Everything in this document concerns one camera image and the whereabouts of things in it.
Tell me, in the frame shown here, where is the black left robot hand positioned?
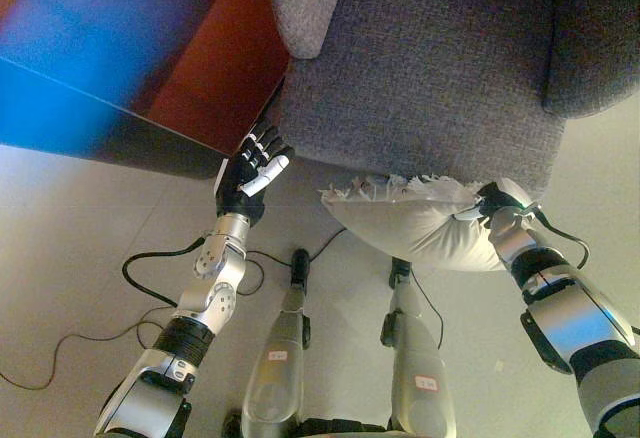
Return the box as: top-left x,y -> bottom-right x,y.
213,120 -> 295,230

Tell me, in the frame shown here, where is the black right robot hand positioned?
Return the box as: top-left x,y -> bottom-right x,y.
452,181 -> 527,224

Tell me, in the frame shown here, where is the white fringed pillow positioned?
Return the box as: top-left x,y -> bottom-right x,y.
319,172 -> 534,273

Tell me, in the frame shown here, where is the grey fabric tub sofa chair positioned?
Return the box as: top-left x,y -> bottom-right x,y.
264,0 -> 640,195

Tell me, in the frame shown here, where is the brown wooden cabinet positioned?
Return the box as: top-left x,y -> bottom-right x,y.
0,0 -> 292,182

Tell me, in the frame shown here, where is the silver left robot leg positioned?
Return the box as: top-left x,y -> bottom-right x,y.
222,247 -> 312,438

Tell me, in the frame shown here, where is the silver robot leg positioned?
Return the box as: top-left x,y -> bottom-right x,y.
379,256 -> 459,438
222,247 -> 312,438

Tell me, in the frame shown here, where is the silver right robot leg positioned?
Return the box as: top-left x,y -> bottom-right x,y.
379,256 -> 459,438

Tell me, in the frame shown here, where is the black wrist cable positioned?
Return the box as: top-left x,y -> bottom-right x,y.
535,206 -> 592,270

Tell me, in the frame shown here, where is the thin black floor cable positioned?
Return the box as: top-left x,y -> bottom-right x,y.
308,227 -> 444,350

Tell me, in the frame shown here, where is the thin brown floor wire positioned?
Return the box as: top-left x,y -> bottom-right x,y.
0,307 -> 174,390

